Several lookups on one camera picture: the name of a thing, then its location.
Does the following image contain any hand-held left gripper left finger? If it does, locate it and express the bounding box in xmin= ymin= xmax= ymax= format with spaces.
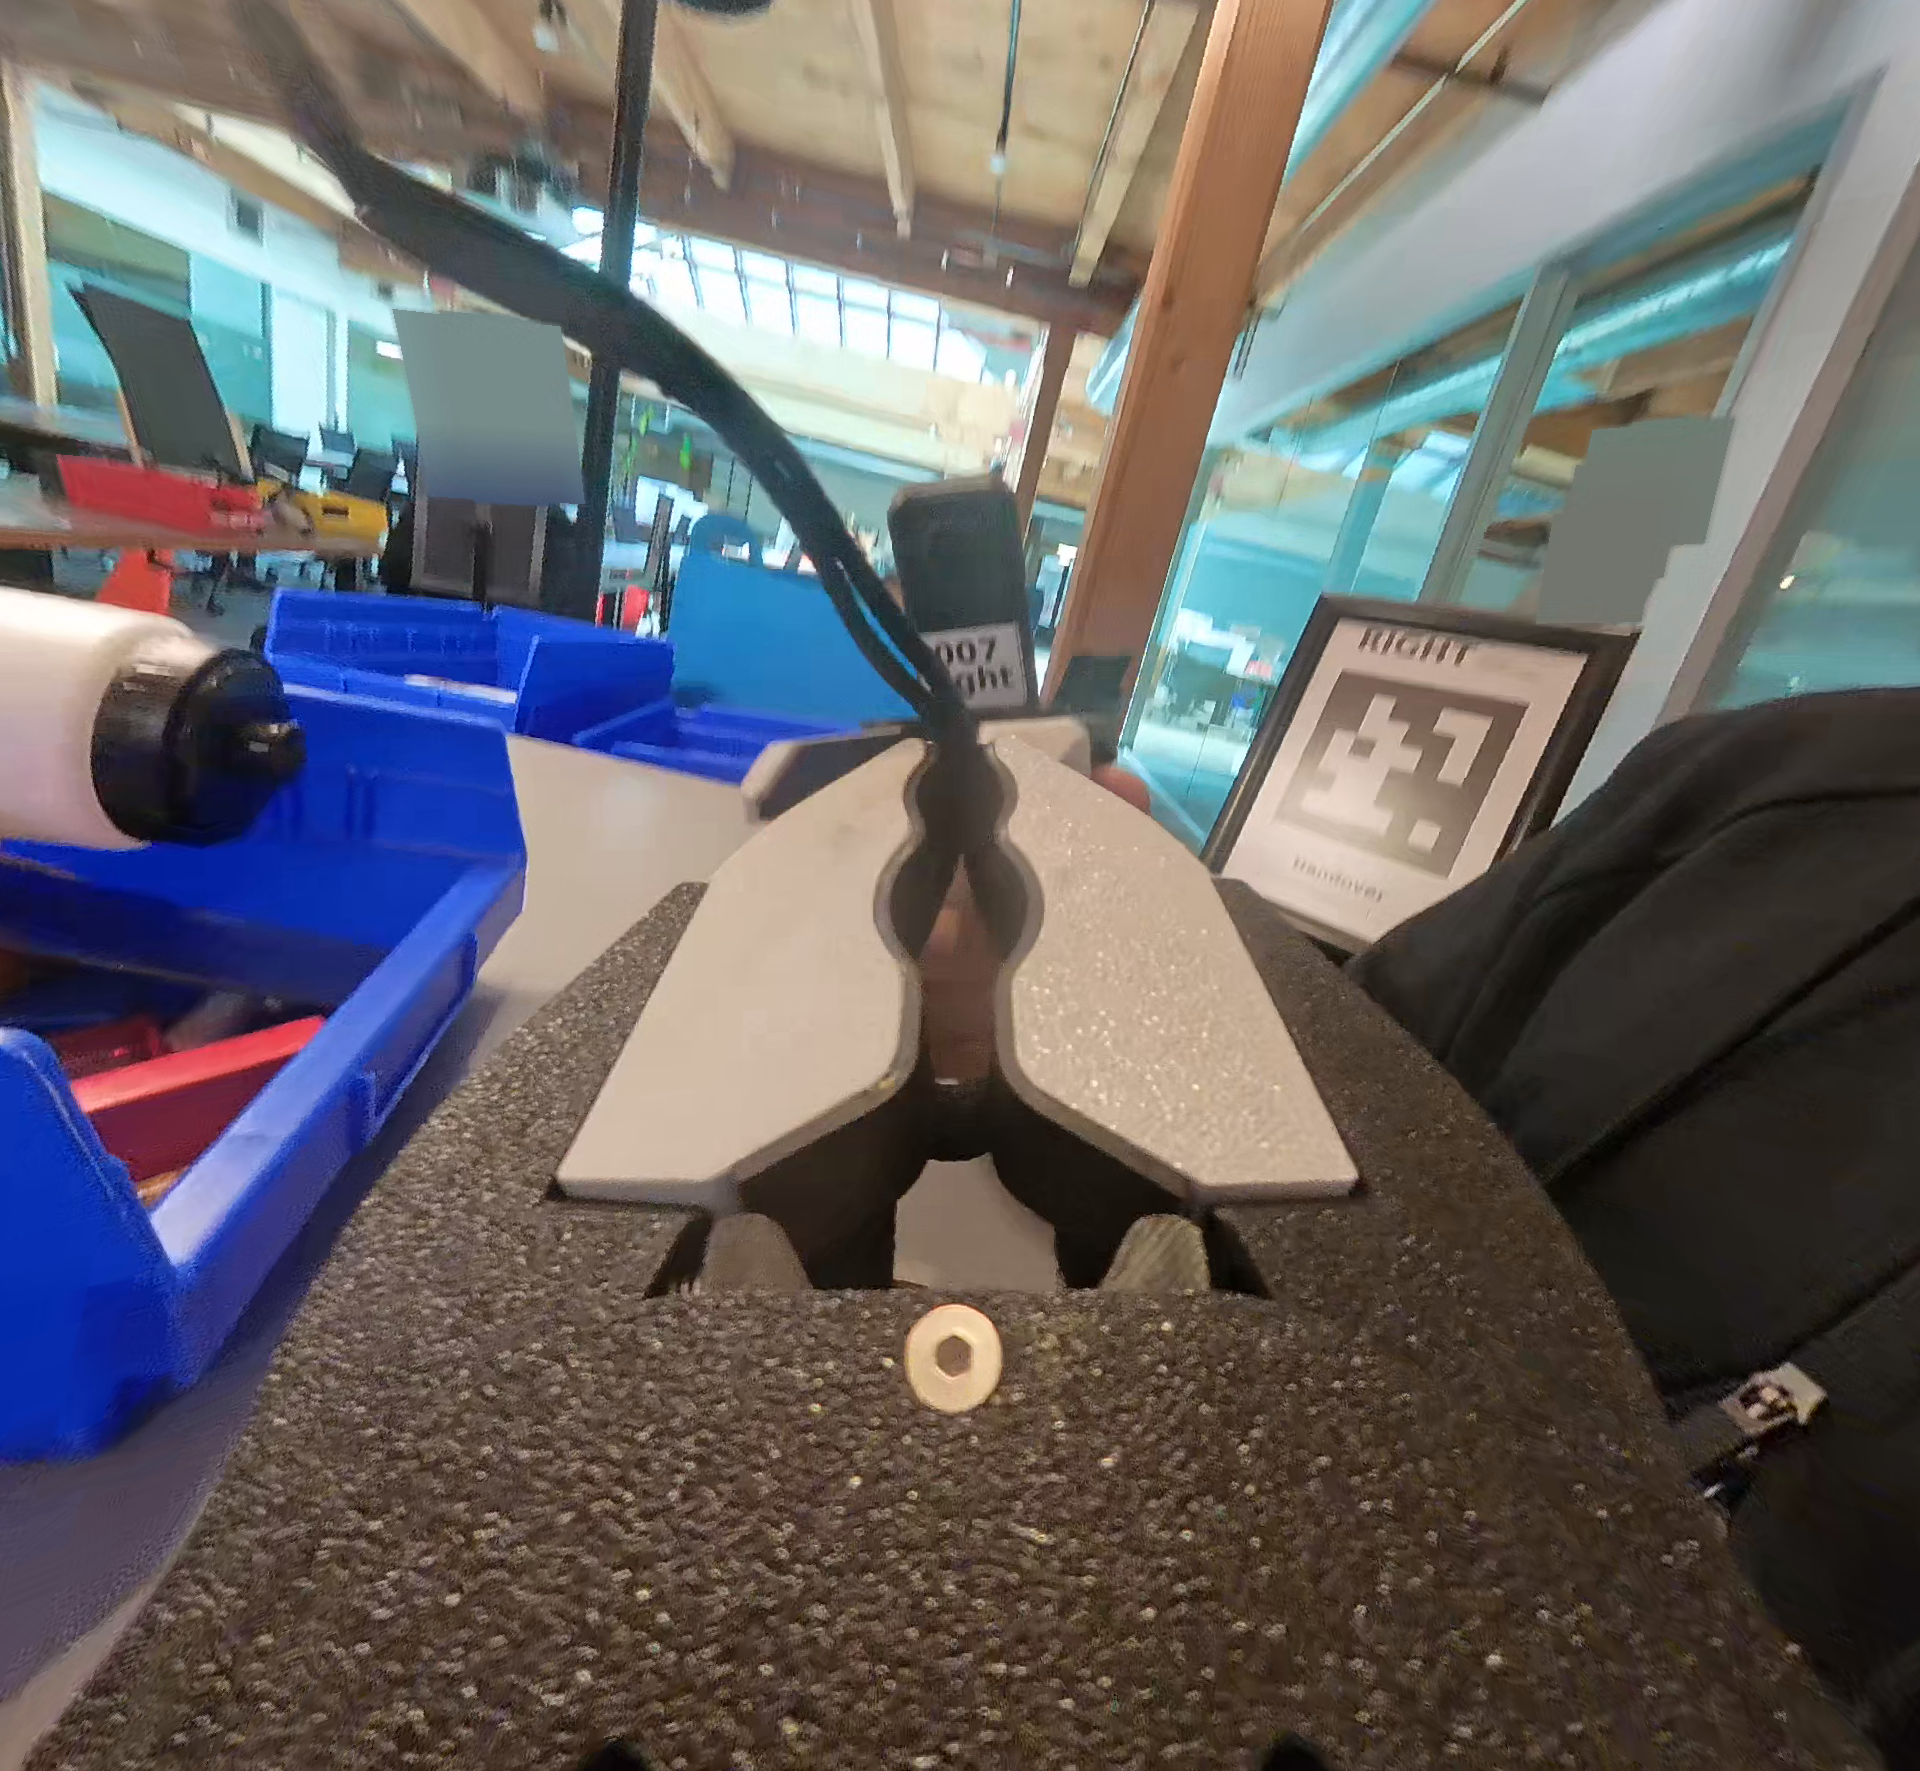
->
xmin=555 ymin=736 xmax=924 ymax=1294

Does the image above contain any red plastic bin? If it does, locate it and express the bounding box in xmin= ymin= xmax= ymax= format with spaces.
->
xmin=56 ymin=454 xmax=264 ymax=520

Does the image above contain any white bottle with black cap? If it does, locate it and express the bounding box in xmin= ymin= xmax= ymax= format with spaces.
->
xmin=0 ymin=586 xmax=311 ymax=850

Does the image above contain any long red box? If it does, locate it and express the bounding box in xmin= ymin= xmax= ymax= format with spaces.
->
xmin=66 ymin=1014 xmax=331 ymax=1180

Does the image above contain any person's black jacket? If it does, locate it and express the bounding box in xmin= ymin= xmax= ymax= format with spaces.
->
xmin=1343 ymin=684 xmax=1920 ymax=1713

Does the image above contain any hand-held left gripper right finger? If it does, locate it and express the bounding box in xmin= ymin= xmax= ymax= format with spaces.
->
xmin=991 ymin=736 xmax=1363 ymax=1286

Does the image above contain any wooden work table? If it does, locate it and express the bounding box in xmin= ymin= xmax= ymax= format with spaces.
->
xmin=0 ymin=398 xmax=378 ymax=558

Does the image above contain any black hanging strap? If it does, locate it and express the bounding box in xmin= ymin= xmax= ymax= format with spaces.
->
xmin=1054 ymin=654 xmax=1135 ymax=754

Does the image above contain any dark framed picture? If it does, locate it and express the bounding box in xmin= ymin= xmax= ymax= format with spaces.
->
xmin=1200 ymin=594 xmax=1644 ymax=956

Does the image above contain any blue plastic bin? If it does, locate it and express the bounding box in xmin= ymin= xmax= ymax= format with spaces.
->
xmin=0 ymin=684 xmax=529 ymax=1466
xmin=266 ymin=586 xmax=678 ymax=746
xmin=577 ymin=698 xmax=843 ymax=784

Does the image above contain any wooden post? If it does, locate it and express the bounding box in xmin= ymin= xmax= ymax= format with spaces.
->
xmin=1042 ymin=0 xmax=1374 ymax=708

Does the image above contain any black velcro strap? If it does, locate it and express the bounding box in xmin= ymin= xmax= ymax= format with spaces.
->
xmin=195 ymin=0 xmax=1039 ymax=994

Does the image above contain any yellow plastic bin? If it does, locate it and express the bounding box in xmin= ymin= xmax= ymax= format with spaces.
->
xmin=277 ymin=488 xmax=397 ymax=546

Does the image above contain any black flag board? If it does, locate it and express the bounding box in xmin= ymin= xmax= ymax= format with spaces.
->
xmin=71 ymin=284 xmax=255 ymax=476

